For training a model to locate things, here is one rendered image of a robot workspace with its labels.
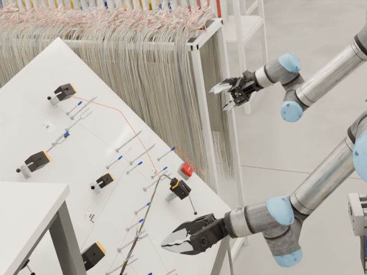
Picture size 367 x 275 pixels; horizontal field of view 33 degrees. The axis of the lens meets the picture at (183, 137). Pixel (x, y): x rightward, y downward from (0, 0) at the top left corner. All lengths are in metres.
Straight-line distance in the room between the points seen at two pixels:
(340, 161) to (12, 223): 0.84
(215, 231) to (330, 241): 2.30
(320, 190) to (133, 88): 1.66
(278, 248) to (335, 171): 0.24
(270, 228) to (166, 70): 1.54
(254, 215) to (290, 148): 3.17
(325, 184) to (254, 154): 3.08
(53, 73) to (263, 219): 1.11
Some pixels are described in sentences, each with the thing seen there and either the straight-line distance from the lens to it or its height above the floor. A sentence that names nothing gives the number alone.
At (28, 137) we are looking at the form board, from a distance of 2.13.
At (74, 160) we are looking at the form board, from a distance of 2.20.
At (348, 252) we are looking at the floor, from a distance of 3.81.
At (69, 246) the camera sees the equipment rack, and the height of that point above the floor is 1.73.
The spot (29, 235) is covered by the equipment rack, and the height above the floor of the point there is 1.85.
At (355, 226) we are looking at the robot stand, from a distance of 2.27.
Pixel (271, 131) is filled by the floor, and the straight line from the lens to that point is 5.01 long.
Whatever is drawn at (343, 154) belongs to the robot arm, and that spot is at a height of 1.62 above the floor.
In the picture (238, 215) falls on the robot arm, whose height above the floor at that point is 1.51.
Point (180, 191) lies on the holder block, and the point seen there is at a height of 1.15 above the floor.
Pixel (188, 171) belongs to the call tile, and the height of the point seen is 1.11.
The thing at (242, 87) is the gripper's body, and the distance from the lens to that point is 2.28.
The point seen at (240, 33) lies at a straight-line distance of 4.98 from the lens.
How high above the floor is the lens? 2.49
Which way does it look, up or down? 29 degrees down
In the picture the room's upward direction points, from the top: 10 degrees counter-clockwise
